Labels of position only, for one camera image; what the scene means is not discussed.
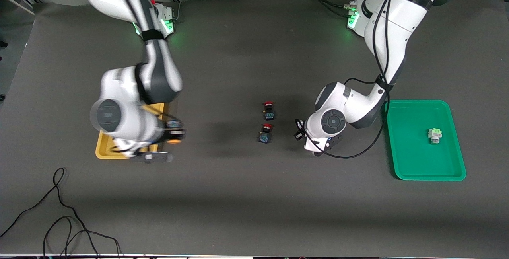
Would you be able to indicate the yellow plastic tray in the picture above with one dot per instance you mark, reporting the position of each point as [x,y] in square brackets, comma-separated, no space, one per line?
[104,149]

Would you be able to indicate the green and white push button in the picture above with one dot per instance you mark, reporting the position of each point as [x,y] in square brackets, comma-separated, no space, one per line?
[435,135]
[301,127]

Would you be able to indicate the dark gray table mat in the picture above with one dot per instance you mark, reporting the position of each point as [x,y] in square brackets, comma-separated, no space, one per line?
[254,211]

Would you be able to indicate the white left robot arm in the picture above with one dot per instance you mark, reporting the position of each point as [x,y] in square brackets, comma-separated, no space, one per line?
[397,32]

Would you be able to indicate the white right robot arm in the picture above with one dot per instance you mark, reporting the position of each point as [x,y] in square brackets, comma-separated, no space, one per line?
[159,72]

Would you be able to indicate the orange cap push button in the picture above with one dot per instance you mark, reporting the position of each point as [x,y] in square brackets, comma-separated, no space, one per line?
[173,141]

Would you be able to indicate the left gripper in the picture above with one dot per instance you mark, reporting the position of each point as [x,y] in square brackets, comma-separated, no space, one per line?
[299,135]

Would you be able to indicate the green plastic tray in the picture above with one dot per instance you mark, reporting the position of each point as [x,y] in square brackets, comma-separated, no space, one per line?
[413,155]

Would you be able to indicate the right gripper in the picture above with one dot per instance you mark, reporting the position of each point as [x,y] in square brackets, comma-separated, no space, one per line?
[171,130]

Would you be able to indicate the red cap push button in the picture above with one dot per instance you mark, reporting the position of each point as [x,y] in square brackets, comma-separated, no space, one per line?
[265,135]
[269,111]

